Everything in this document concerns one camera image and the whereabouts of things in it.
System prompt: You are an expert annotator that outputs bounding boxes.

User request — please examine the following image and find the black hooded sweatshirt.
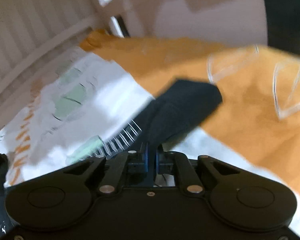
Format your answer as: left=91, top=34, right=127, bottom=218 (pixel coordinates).
left=0, top=80, right=222, bottom=237

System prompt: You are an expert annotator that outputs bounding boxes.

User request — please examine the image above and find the white patterned duvet cover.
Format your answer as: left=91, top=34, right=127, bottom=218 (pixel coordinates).
left=0, top=52, right=300, bottom=238

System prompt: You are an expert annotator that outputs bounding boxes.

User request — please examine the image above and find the white wooden bed frame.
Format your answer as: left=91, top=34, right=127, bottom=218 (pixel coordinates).
left=0, top=0, right=113, bottom=129

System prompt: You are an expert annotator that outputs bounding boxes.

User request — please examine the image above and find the orange bed sheet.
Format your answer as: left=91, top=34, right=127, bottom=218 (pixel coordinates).
left=80, top=30, right=300, bottom=194

